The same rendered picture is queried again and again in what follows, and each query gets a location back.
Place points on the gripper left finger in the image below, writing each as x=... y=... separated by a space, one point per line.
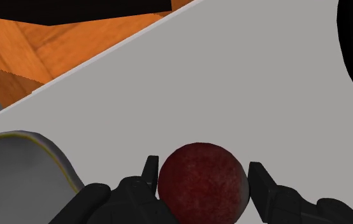
x=133 y=198

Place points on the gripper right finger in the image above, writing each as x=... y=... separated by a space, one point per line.
x=276 y=198

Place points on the dark red round fruit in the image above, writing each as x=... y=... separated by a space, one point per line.
x=203 y=186

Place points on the grey bowl with yellow rim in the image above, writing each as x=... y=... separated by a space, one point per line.
x=18 y=180

